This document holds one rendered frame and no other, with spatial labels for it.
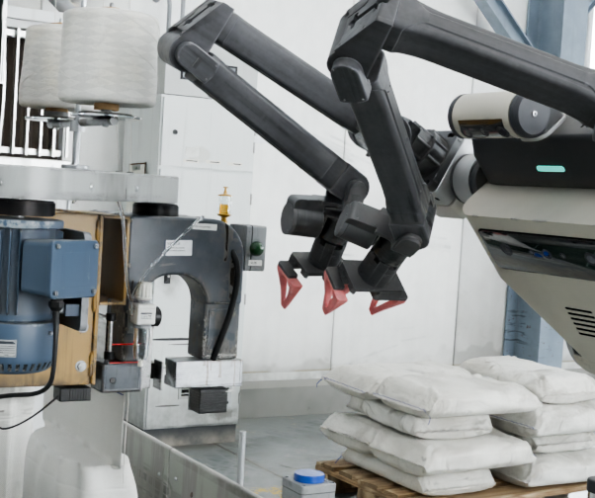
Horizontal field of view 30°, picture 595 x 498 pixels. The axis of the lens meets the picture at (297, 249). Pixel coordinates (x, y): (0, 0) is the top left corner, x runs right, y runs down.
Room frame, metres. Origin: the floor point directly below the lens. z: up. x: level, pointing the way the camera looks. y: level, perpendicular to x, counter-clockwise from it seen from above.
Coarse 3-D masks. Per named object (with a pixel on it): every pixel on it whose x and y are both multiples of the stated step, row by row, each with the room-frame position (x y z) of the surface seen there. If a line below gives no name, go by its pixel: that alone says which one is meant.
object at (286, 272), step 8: (280, 264) 1.99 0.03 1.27; (288, 264) 2.00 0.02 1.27; (296, 264) 1.99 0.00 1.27; (280, 272) 1.99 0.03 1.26; (288, 272) 1.97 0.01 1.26; (296, 272) 1.98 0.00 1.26; (280, 280) 2.00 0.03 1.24; (288, 280) 1.96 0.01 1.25; (296, 280) 1.97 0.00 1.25; (296, 288) 1.96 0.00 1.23; (288, 296) 1.99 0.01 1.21; (288, 304) 2.00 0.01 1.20
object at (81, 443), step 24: (48, 408) 2.63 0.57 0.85; (72, 408) 2.48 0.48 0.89; (96, 408) 2.35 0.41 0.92; (120, 408) 2.24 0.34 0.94; (48, 432) 2.54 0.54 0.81; (72, 432) 2.47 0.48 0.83; (96, 432) 2.35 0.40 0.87; (120, 432) 2.24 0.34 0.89; (48, 456) 2.38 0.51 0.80; (72, 456) 2.33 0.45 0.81; (96, 456) 2.32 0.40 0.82; (120, 456) 2.23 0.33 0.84; (24, 480) 2.50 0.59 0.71; (48, 480) 2.36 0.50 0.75; (72, 480) 2.29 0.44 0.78; (96, 480) 2.26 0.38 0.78; (120, 480) 2.29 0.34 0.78
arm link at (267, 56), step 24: (192, 24) 1.75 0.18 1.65; (216, 24) 1.75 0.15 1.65; (240, 24) 1.78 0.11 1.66; (168, 48) 1.75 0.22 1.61; (240, 48) 1.79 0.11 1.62; (264, 48) 1.81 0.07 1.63; (264, 72) 1.82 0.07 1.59; (288, 72) 1.83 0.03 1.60; (312, 72) 1.85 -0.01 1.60; (312, 96) 1.86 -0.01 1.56; (336, 96) 1.88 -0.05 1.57; (336, 120) 1.89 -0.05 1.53
